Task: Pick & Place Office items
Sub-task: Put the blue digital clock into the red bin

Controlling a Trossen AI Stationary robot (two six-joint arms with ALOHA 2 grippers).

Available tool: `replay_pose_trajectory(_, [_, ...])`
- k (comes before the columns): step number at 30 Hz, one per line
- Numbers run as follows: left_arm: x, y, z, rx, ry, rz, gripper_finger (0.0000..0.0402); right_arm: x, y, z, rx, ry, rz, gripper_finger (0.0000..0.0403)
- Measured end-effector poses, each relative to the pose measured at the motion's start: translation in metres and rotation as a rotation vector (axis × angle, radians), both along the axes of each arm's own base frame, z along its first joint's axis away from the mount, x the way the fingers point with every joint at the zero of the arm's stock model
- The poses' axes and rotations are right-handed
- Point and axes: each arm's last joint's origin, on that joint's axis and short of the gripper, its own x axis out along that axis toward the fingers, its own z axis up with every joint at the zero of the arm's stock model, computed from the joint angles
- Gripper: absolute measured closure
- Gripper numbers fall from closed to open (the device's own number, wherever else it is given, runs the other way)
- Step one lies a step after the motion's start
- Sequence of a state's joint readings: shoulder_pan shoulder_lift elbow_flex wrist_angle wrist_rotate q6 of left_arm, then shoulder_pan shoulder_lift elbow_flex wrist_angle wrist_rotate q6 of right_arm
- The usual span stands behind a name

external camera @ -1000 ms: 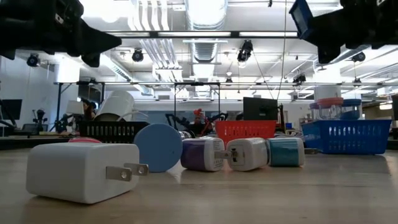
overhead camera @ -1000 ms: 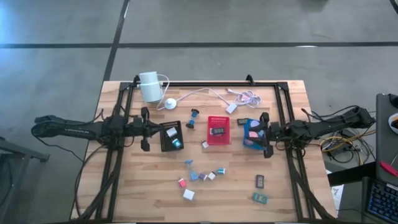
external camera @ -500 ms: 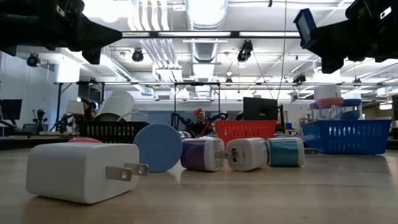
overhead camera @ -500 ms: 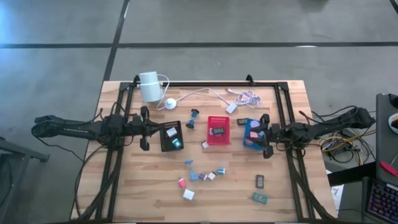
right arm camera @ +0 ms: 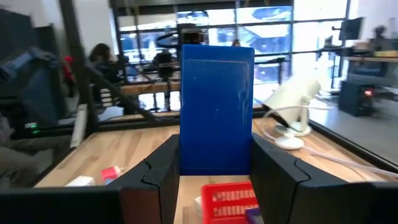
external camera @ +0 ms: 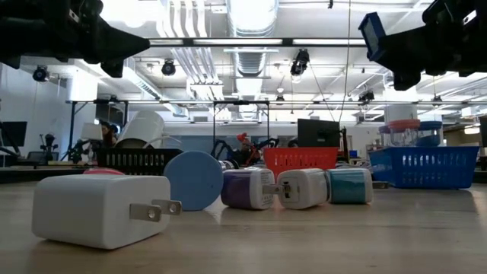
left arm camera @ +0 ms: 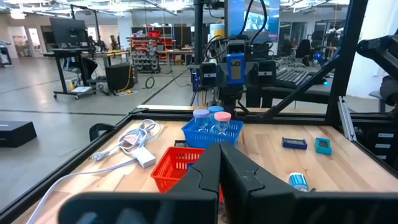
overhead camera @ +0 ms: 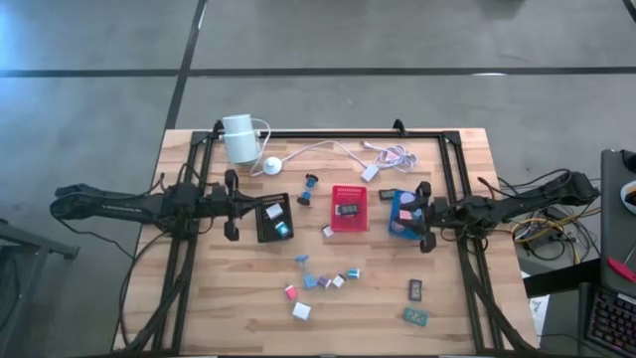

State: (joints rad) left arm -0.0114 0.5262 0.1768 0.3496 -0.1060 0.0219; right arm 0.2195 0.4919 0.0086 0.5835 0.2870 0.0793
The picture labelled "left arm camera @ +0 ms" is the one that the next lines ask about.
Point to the black office chair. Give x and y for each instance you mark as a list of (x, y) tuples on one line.
[(303, 48)]

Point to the large wall screen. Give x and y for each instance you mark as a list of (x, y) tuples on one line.
[(255, 21)]

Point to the black flat box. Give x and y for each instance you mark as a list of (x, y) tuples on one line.
[(17, 133)]

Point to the person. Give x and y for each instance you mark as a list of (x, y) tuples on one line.
[(390, 90)]

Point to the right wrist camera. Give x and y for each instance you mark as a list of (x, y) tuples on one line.
[(237, 49)]

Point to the black computer tower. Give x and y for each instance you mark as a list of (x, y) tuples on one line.
[(119, 76)]

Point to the black standing desk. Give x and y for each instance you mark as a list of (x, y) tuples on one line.
[(65, 71)]

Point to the blue plastic basket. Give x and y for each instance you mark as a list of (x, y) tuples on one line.
[(202, 138)]

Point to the black vertical post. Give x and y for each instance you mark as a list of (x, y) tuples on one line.
[(199, 31)]

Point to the white power adapter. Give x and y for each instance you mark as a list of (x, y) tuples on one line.
[(144, 157)]

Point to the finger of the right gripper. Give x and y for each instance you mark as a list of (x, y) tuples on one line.
[(251, 73), (222, 73)]

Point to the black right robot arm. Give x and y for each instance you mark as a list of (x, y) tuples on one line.
[(230, 98)]

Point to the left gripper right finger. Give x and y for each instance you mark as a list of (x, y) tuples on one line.
[(242, 183)]

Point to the backlit computer keyboard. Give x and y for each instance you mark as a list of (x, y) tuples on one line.
[(298, 77)]

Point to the black computer monitor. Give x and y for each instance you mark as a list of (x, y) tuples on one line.
[(68, 32)]

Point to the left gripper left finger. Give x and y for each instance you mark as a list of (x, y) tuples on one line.
[(202, 177)]

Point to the teal striped wall charger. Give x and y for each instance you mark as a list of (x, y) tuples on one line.
[(298, 182)]

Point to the black frame clamp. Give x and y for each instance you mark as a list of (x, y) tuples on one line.
[(96, 127)]

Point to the grey side desk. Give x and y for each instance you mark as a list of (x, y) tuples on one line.
[(295, 93)]

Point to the dark purple digital clock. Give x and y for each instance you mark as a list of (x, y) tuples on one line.
[(294, 143)]

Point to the red plastic basket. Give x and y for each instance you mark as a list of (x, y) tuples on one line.
[(174, 168)]

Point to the silver aluminium bar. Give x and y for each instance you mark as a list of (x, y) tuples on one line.
[(346, 118)]

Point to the shelf rack with bins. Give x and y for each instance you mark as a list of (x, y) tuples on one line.
[(146, 53)]

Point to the black labelled drawer unit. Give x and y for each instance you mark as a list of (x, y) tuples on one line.
[(376, 146)]

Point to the blue five-minute hourglass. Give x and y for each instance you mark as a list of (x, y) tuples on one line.
[(215, 109)]

